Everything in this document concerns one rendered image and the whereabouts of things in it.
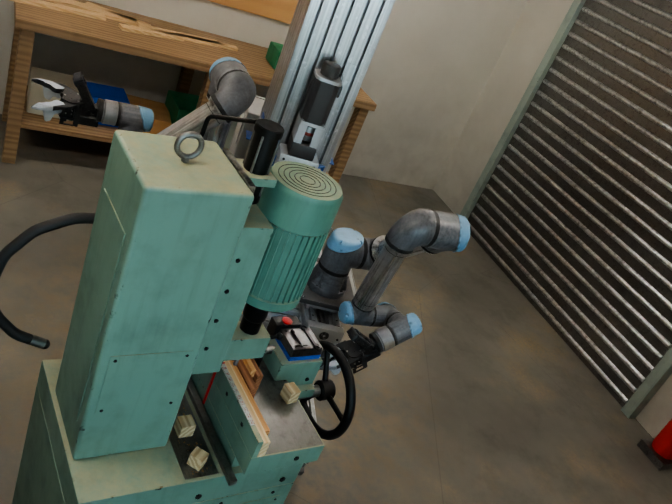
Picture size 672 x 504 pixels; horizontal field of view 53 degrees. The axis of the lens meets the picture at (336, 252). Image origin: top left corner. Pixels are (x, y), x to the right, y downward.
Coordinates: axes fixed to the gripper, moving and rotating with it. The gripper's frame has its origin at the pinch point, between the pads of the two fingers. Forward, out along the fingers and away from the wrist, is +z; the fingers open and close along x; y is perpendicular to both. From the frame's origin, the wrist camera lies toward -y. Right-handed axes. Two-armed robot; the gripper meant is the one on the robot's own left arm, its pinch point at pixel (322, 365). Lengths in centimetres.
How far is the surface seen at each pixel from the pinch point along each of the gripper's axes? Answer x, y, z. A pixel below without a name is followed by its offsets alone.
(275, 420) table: -27.0, -26.8, 23.3
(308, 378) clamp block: -14.3, -18.1, 9.1
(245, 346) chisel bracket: -15, -43, 23
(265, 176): -13, -90, 8
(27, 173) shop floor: 242, 51, 75
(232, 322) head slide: -18, -58, 24
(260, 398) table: -19.3, -27.2, 24.1
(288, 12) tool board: 293, 35, -117
